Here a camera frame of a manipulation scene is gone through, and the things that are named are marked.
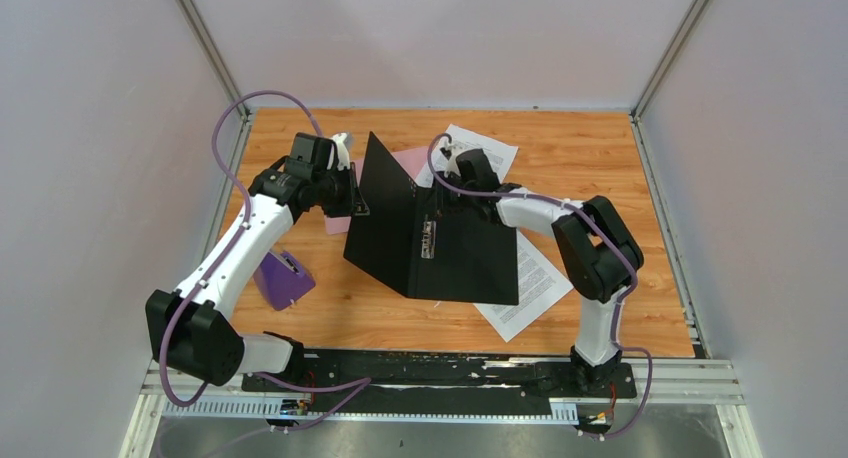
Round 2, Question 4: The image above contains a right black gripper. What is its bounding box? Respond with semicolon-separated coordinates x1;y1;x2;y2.
422;171;478;217

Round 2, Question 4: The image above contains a red folder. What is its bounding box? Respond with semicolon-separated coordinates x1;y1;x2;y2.
343;134;518;306

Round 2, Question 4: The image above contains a printed paper sheet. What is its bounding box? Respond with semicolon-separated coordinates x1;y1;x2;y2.
431;124;518;183
474;232;574;342

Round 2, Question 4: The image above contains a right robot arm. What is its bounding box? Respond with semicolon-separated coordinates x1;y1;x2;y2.
433;145;644;396

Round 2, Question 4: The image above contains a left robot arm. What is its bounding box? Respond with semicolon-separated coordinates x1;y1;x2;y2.
145;132;368;391

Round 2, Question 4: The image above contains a pink paper sheet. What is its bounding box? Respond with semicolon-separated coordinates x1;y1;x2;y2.
324;147;427;235

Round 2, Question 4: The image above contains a purple box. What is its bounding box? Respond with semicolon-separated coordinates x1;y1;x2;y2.
253;251;316;311

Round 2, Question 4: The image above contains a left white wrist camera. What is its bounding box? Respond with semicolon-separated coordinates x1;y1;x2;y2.
330;132;354;170

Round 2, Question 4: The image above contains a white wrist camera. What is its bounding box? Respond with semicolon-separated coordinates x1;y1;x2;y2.
330;132;354;170
439;144;465;177

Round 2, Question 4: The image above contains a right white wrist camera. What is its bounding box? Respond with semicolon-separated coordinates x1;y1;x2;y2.
439;144;465;177

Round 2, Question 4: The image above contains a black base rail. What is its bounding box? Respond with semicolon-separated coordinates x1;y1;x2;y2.
142;347;737;426

